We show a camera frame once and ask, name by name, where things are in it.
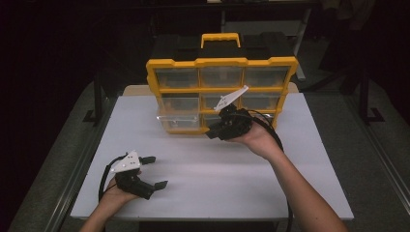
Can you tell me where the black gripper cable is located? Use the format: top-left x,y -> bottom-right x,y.
246,109 -> 294,232
98,153 -> 129,202

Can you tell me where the clear plastic drawer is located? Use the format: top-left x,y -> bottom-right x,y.
156,111 -> 201,131

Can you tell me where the person's left hand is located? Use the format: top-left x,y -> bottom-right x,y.
99,170 -> 143,211

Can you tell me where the aluminium frame rail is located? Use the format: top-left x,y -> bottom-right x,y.
343,96 -> 410,207
43,96 -> 118,232

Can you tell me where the yellow black parts organizer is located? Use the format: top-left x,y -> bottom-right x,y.
145,32 -> 299,135

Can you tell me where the set of clear organizer bins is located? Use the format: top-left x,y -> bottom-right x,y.
155,66 -> 290,129

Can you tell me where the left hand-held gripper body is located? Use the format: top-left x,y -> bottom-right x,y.
110,150 -> 157,201

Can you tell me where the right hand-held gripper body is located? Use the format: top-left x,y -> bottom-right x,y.
211,84 -> 254,141

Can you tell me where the black metal stand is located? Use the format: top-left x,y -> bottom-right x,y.
82,72 -> 104,126
358,72 -> 386,126

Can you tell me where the person's right hand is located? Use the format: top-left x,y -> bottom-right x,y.
229,115 -> 285,161

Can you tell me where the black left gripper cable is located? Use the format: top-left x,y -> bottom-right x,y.
98,153 -> 129,202

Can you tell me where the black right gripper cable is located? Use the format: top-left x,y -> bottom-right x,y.
246,109 -> 294,232

